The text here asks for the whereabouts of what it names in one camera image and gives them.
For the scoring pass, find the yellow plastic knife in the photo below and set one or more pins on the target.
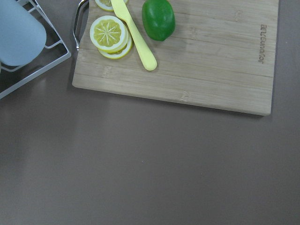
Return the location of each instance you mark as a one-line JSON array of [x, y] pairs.
[[146, 56]]

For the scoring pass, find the bottom lemon slice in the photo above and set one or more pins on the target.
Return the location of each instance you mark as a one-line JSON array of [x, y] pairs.
[[119, 54]]

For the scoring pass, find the lemon slice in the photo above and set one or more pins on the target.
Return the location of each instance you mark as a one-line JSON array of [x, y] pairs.
[[105, 5], [109, 34], [119, 54]]

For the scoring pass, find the top lemon slice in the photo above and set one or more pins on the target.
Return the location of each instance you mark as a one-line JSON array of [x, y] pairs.
[[109, 34]]

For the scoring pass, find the bamboo cutting board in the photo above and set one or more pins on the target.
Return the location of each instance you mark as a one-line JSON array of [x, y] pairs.
[[221, 55]]

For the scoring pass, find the green lime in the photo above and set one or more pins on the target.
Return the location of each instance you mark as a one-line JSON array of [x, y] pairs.
[[158, 19]]

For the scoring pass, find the light blue cup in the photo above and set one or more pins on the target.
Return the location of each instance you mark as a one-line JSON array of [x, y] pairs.
[[22, 36]]

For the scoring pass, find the metal cutting board handle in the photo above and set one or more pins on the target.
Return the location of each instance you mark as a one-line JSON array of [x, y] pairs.
[[82, 7]]

